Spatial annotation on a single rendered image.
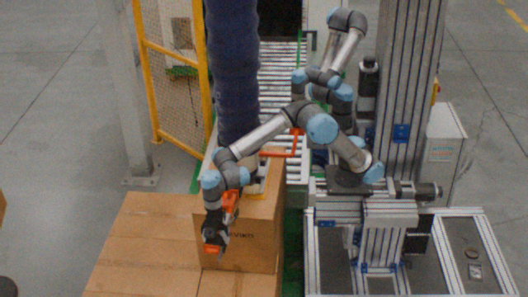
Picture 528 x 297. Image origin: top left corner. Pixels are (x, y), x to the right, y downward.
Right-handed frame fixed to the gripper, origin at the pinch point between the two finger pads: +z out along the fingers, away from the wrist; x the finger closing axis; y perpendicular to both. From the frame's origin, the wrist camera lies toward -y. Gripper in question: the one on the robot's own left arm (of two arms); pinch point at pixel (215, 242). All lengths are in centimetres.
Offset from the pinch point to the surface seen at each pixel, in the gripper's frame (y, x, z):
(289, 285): 68, -25, 107
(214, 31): 49, 6, -73
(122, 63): 161, 105, 1
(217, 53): 49, 6, -63
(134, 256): 33, 58, 53
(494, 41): 475, -244, 104
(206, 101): 170, 48, 34
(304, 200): 98, -31, 60
